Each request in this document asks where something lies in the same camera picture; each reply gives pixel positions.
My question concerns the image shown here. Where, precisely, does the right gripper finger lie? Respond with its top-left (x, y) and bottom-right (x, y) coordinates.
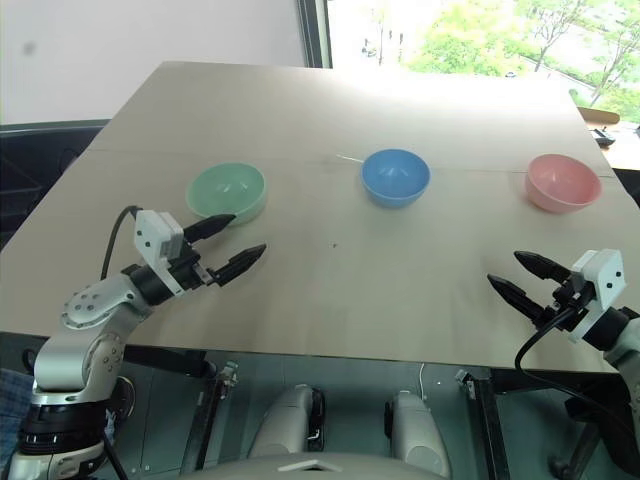
top-left (486, 273), bottom-right (546, 325)
top-left (513, 250), bottom-right (572, 283)

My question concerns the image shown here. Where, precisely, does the black metal table leg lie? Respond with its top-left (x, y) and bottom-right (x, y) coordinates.
top-left (453, 368), bottom-right (512, 480)
top-left (191, 360), bottom-right (240, 472)

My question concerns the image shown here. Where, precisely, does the blue plastic bowl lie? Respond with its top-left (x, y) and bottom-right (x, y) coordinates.
top-left (361, 148), bottom-right (432, 209)

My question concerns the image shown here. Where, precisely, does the grey robot waist cover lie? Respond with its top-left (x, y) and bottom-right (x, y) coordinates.
top-left (188, 451), bottom-right (444, 480)

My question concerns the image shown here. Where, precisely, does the red plastic bowl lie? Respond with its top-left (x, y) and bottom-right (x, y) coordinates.
top-left (524, 153), bottom-right (603, 215)

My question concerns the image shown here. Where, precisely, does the black handheld controller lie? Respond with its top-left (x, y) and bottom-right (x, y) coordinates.
top-left (590, 127), bottom-right (619, 149)

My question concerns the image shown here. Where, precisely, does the green plastic bowl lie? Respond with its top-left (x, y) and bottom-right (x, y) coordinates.
top-left (185, 163), bottom-right (269, 227)

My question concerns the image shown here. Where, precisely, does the grey robot thigh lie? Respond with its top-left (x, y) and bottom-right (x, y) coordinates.
top-left (248, 383), bottom-right (327, 459)
top-left (383, 389), bottom-right (451, 479)

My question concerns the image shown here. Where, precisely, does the dark window frame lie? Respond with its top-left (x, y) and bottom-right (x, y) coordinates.
top-left (295, 0), bottom-right (334, 69)

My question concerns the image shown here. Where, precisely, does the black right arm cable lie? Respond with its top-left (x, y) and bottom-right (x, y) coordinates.
top-left (514, 307), bottom-right (640, 454)

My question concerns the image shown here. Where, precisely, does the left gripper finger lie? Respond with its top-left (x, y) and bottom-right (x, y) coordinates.
top-left (182, 214), bottom-right (238, 243)
top-left (208, 243), bottom-right (268, 288)

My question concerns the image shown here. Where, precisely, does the grey left robot thigh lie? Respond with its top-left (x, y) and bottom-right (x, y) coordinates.
top-left (248, 383), bottom-right (327, 459)

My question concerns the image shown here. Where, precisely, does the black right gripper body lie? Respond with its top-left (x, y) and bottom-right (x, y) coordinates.
top-left (531, 274), bottom-right (592, 332)

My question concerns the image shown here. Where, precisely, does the grey right robot thigh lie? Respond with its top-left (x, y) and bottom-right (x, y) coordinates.
top-left (383, 389), bottom-right (451, 479)

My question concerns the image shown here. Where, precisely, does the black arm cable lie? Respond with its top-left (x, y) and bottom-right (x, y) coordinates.
top-left (514, 307), bottom-right (640, 454)
top-left (100, 205), bottom-right (141, 281)

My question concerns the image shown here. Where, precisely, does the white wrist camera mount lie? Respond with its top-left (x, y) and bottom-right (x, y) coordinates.
top-left (567, 247), bottom-right (627, 345)
top-left (133, 209), bottom-right (187, 297)

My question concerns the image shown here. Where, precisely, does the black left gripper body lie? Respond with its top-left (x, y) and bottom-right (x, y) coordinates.
top-left (168, 238), bottom-right (222, 293)

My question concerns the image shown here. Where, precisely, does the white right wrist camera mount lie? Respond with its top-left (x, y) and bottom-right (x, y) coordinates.
top-left (567, 247), bottom-right (627, 345)

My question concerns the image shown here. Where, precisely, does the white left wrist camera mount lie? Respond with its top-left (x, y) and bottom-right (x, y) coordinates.
top-left (133, 209), bottom-right (187, 297)

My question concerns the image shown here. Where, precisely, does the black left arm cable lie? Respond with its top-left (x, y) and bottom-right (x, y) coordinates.
top-left (100, 205), bottom-right (141, 281)

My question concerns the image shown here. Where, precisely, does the blue plaid cloth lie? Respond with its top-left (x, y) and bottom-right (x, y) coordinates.
top-left (0, 367), bottom-right (37, 457)

